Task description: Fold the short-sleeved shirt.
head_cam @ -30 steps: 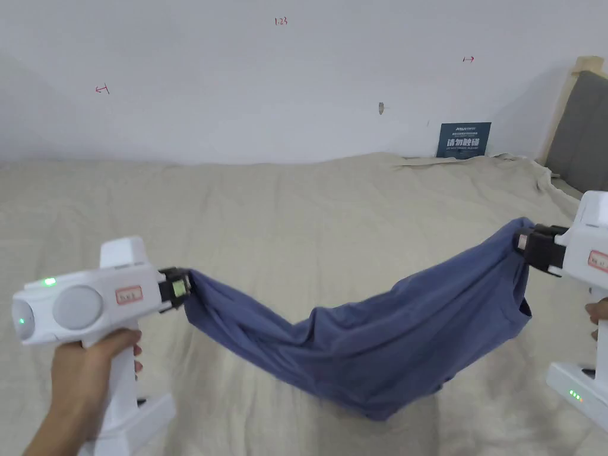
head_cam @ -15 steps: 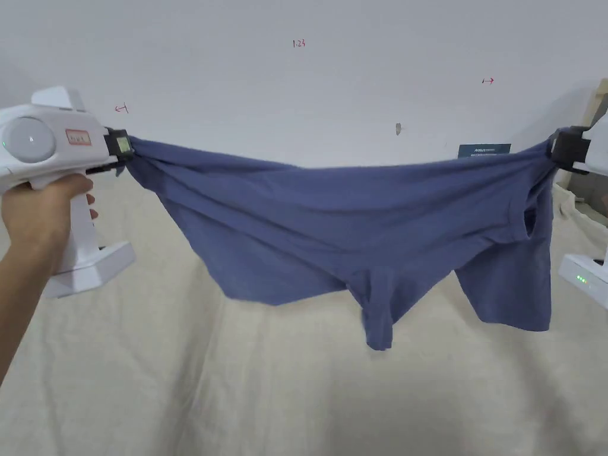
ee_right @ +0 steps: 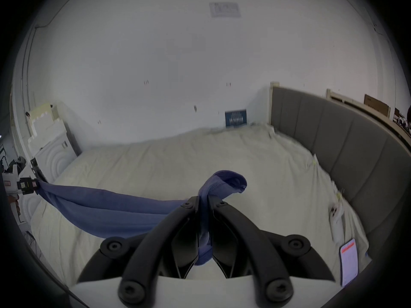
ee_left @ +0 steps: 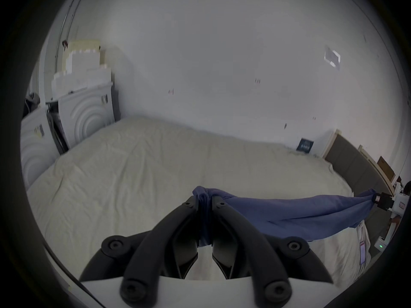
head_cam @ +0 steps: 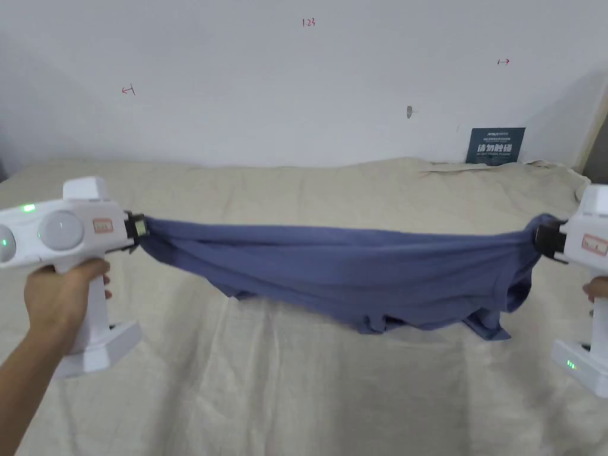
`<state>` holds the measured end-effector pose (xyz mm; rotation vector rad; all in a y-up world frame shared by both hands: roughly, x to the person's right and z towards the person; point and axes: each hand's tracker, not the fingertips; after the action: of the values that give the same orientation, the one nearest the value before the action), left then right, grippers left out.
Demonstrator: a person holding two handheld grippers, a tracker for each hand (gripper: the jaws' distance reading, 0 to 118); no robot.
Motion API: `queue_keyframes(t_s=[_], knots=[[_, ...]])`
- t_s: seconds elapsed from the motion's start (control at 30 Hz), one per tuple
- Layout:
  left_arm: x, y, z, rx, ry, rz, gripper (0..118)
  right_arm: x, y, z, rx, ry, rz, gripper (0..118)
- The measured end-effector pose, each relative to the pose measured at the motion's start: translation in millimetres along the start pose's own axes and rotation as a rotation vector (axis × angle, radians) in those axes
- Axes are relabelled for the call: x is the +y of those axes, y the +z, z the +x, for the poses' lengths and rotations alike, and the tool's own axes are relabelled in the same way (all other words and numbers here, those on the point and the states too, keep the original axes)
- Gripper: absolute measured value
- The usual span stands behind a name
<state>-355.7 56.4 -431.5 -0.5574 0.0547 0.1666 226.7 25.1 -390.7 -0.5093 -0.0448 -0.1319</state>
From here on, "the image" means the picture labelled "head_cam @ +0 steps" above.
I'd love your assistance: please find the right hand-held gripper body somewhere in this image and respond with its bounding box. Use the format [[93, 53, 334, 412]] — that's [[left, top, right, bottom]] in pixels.
[[546, 184, 608, 399]]

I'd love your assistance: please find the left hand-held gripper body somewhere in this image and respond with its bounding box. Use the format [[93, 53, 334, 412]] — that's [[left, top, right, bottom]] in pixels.
[[0, 176, 143, 379]]

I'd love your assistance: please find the dark blue shirt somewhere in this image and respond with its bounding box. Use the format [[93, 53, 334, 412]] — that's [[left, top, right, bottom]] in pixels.
[[141, 213, 558, 343]]

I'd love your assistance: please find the person's left forearm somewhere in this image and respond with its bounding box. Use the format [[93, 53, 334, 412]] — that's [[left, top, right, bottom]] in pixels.
[[0, 327, 72, 456]]

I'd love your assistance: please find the person's right hand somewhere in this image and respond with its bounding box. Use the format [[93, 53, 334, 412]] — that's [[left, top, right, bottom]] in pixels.
[[582, 280, 608, 304]]

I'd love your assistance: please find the person's left hand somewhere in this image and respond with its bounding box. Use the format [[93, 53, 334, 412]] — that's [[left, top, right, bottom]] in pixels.
[[24, 260, 113, 355]]

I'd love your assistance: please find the dark printed sign card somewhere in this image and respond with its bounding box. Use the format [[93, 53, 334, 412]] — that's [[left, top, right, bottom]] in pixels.
[[464, 127, 527, 166]]

